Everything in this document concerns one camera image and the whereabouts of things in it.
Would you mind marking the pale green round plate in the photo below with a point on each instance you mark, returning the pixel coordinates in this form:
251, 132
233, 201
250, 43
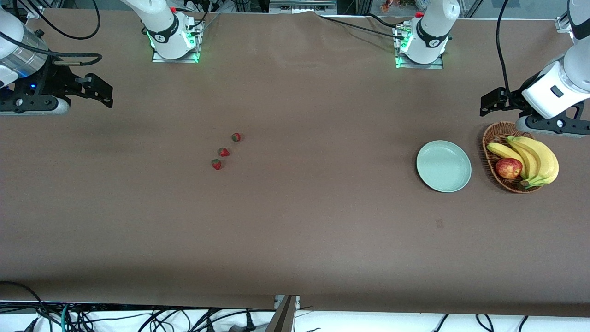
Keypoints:
442, 166

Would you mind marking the aluminium corner bracket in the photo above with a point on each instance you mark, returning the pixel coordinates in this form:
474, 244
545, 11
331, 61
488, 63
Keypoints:
564, 24
36, 13

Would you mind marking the brown wicker basket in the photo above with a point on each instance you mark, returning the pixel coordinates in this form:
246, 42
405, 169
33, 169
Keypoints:
500, 131

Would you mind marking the aluminium frame post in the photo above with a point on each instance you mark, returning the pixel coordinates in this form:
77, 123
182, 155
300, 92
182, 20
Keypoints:
283, 318

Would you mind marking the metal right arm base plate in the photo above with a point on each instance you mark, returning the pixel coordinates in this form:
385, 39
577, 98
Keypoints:
184, 60

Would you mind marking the small yellow banana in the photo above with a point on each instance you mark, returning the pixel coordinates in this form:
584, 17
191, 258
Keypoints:
502, 151

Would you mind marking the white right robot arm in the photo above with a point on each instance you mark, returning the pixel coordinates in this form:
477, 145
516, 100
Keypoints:
161, 18

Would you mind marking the orange background object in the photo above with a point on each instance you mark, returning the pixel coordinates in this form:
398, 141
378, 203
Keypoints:
391, 5

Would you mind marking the red apple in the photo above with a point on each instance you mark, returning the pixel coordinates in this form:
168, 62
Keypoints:
508, 168

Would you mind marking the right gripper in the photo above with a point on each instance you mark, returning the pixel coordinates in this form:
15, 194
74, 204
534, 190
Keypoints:
51, 79

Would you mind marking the red strawberry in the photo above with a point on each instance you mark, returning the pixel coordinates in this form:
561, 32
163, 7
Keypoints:
236, 137
216, 164
224, 151

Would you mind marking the medium yellow banana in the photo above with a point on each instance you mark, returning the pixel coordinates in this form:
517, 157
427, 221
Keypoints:
530, 159

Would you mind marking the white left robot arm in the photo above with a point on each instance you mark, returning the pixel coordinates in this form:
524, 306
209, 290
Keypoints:
435, 27

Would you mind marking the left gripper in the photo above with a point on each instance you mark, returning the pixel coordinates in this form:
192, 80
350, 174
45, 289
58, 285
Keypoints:
515, 97

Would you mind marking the yellow banana bunch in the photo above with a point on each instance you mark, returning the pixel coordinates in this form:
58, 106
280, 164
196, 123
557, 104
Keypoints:
548, 161

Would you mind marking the brown table cover sheet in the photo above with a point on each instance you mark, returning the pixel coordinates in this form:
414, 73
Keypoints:
322, 230

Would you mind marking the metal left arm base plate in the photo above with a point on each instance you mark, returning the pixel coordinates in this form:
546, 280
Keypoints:
433, 66

